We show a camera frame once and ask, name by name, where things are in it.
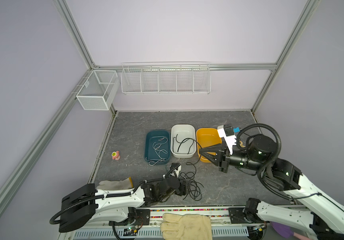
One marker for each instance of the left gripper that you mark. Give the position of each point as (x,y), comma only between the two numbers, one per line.
(182,188)

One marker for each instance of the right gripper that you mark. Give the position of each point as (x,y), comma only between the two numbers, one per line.
(223,158)

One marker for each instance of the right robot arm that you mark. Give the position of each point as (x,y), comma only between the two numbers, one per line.
(255,150)

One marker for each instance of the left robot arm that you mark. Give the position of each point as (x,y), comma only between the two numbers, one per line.
(89,205)

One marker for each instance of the yellow plastic bin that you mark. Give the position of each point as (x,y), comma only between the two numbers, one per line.
(207,137)

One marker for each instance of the yellow wooden toy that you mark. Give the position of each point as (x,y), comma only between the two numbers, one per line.
(241,144)

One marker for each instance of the beige leather glove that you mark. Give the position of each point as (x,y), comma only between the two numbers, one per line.
(186,227)

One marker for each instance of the white plastic bin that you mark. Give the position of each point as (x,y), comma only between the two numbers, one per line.
(183,141)

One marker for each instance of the teal plastic bin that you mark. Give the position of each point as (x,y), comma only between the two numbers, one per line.
(157,148)

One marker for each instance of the white knit glove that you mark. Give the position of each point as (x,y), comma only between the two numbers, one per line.
(116,185)

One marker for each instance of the pink toy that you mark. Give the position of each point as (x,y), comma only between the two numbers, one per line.
(116,155)

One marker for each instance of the purple brush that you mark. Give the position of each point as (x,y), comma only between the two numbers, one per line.
(286,232)

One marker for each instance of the small white mesh basket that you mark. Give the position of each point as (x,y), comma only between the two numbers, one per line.
(98,91)

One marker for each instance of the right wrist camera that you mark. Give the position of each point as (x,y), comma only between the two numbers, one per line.
(228,133)

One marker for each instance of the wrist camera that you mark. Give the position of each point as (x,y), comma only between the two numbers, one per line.
(175,169)
(228,133)

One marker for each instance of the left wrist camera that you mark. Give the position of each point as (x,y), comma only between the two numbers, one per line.
(175,169)

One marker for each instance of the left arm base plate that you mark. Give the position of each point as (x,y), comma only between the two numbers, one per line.
(137,216)

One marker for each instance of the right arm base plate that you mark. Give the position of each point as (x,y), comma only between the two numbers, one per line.
(240,216)

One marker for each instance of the long white wire basket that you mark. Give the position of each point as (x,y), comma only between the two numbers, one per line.
(166,78)

